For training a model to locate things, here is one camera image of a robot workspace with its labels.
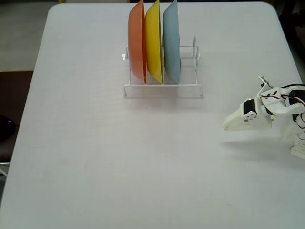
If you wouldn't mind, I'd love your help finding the orange plate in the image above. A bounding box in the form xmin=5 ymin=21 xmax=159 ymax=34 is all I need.
xmin=127 ymin=0 xmax=147 ymax=84

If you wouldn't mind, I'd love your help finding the dark brown side table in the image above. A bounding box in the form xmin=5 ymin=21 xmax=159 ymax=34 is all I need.
xmin=0 ymin=70 xmax=34 ymax=163

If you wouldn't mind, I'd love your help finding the black mouse with blue light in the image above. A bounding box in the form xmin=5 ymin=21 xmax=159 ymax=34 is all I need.
xmin=0 ymin=114 xmax=17 ymax=142

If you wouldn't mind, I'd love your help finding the wrist camera on white bracket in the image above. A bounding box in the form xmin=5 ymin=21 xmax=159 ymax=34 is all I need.
xmin=258 ymin=75 xmax=275 ymax=96

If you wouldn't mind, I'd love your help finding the dark furniture piece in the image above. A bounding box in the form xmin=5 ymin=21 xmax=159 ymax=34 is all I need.
xmin=271 ymin=0 xmax=305 ymax=45

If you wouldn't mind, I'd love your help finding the yellow plate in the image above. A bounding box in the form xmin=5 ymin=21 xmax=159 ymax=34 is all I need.
xmin=144 ymin=0 xmax=164 ymax=84

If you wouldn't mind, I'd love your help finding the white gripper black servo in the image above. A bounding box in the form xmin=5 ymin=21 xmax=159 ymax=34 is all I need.
xmin=222 ymin=96 xmax=274 ymax=132

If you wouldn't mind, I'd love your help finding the light blue plate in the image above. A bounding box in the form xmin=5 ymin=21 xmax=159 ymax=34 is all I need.
xmin=162 ymin=0 xmax=182 ymax=84

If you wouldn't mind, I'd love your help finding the metal frame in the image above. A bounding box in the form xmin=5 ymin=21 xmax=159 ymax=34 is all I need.
xmin=0 ymin=161 xmax=10 ymax=178

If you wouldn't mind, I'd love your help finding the red black servo cable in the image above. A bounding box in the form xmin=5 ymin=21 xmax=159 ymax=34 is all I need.
xmin=260 ymin=92 xmax=305 ymax=107

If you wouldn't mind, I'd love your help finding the white wire dish rack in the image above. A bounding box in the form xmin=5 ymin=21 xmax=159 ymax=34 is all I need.
xmin=121 ymin=34 xmax=204 ymax=98

